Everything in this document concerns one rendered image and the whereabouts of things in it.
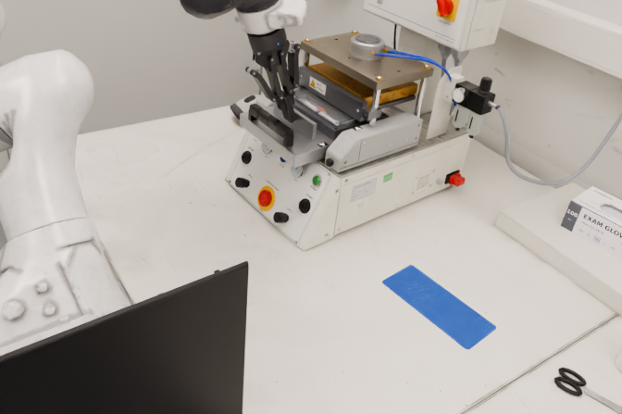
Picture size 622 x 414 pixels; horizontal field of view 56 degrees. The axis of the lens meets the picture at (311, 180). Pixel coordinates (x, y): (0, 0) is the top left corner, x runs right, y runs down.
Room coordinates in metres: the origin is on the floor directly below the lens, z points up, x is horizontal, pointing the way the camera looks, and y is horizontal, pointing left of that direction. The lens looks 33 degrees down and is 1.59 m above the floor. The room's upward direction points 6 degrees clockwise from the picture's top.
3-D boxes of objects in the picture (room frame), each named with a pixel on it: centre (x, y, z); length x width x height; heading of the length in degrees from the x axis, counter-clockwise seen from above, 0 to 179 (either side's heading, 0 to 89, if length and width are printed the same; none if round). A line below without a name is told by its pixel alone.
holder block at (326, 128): (1.26, -0.04, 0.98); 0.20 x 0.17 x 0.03; 41
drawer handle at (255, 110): (1.14, 0.10, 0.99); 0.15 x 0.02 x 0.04; 41
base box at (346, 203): (1.29, -0.10, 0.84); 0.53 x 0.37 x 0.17; 131
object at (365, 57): (1.31, -0.13, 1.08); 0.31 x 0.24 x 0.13; 41
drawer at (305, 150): (1.23, 0.00, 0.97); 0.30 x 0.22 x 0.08; 131
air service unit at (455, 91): (1.23, -0.34, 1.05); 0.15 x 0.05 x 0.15; 41
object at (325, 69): (1.30, -0.10, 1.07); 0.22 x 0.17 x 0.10; 41
